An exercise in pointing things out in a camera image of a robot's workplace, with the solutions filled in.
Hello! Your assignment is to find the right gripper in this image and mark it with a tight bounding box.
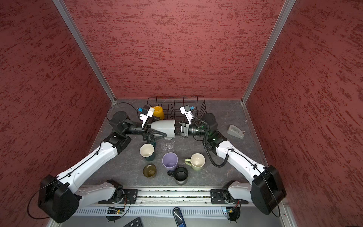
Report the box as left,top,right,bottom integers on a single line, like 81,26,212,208
168,120,209,137

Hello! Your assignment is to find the white grey mug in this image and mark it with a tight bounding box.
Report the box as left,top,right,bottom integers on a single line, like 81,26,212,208
151,120,176,140

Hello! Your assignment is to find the clear glass cup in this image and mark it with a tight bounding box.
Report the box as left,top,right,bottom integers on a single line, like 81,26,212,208
161,140,175,153

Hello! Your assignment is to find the yellow mug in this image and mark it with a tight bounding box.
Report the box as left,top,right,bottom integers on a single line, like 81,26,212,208
153,106,165,120

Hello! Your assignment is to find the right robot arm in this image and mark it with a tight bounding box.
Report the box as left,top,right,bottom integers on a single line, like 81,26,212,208
175,113,286,215

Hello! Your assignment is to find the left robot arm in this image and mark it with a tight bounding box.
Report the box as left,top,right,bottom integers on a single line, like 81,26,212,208
36,107,175,223

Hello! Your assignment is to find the dark green mug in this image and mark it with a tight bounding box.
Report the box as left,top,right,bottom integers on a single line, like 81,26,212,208
140,143,155,162

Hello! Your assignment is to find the purple cup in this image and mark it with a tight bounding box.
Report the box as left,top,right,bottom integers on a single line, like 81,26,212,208
162,152,178,171

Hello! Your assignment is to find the olive glass cup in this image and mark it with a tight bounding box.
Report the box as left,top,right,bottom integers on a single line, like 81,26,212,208
143,164,157,178

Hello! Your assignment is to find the light green mug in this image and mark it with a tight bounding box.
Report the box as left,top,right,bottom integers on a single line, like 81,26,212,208
184,153,206,171

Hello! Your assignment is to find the black mug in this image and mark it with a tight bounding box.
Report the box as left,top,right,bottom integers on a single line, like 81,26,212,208
167,166,189,185

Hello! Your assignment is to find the black blue handheld device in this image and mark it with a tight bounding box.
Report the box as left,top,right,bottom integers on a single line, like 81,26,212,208
173,207,186,227

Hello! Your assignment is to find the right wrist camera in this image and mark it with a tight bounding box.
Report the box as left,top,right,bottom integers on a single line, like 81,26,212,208
180,105,194,124

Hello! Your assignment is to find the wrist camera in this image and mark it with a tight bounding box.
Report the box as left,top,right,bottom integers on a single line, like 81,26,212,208
180,105,194,124
138,107,155,128

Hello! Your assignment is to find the black wire dish rack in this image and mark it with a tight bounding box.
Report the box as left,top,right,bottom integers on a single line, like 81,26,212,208
146,96,208,121

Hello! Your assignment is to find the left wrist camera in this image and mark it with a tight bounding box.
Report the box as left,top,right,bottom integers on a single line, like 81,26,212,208
138,107,155,128

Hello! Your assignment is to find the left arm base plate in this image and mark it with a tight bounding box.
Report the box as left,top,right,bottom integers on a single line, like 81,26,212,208
98,189,139,205

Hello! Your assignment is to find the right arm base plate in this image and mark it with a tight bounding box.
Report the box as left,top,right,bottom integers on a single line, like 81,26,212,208
210,189,249,205

